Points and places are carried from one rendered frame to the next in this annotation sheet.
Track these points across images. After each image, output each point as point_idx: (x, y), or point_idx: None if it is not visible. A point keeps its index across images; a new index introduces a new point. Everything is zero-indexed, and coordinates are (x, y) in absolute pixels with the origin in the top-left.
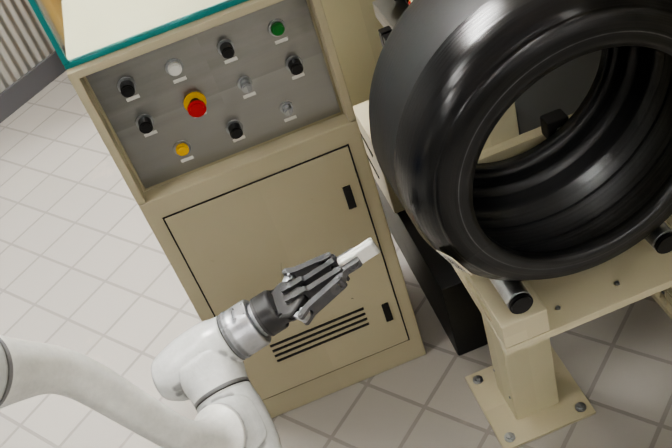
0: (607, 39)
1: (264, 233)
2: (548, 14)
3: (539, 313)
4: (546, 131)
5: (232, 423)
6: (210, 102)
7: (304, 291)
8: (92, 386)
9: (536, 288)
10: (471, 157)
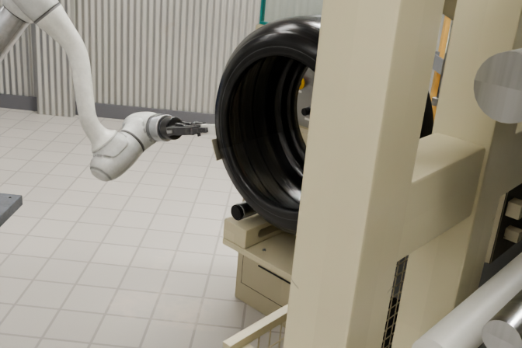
0: (303, 57)
1: None
2: (290, 26)
3: (242, 229)
4: None
5: (107, 136)
6: (305, 88)
7: (182, 124)
8: (74, 59)
9: (276, 241)
10: (231, 81)
